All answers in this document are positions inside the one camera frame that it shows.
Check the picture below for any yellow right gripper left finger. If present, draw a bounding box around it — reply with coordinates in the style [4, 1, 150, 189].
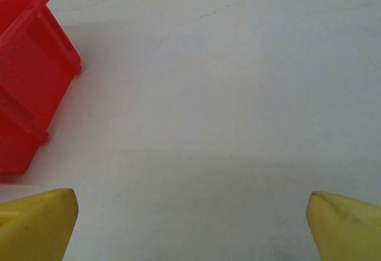
[0, 188, 79, 261]

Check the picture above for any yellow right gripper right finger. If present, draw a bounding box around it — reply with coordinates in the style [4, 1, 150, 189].
[306, 191, 381, 261]

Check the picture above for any red three-compartment container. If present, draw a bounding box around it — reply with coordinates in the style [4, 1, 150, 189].
[0, 0, 82, 176]

